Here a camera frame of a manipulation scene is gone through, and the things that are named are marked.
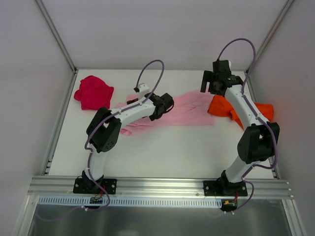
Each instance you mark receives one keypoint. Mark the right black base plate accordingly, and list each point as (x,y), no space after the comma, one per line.
(217,188)

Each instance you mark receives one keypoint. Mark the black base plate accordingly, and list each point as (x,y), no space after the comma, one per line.
(217,188)
(87,186)

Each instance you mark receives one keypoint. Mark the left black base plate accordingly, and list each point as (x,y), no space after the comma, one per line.
(87,186)

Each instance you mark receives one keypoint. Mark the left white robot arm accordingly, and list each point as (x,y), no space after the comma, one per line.
(103,133)

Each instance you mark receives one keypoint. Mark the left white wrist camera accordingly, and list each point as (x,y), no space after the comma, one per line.
(141,89)

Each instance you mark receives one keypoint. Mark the white slotted cable duct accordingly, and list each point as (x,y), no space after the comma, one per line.
(129,202)

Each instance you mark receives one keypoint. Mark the left aluminium frame post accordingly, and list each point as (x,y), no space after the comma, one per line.
(53,30)

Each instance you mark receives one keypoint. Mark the left aluminium side rail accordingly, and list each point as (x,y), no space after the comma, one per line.
(59,123)

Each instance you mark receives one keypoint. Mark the aluminium side rail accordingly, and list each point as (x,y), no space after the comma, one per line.
(59,123)
(272,160)

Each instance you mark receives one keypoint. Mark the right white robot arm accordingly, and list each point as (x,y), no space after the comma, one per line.
(260,137)

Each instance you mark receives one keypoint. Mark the right aluminium side rail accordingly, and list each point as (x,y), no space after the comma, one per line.
(272,160)

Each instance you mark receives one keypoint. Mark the aluminium frame post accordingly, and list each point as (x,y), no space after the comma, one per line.
(53,30)
(274,28)

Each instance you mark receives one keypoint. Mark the aluminium front rail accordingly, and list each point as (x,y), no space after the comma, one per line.
(158,187)

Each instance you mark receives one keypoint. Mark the red t shirt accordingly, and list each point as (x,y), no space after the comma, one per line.
(94,93)

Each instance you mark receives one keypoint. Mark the orange t shirt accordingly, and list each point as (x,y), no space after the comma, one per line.
(220,107)

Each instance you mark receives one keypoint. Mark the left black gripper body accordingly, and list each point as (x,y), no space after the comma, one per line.
(133,100)

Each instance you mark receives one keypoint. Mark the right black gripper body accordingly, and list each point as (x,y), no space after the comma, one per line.
(211,82)

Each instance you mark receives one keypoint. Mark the right aluminium frame post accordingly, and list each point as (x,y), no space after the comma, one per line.
(274,28)

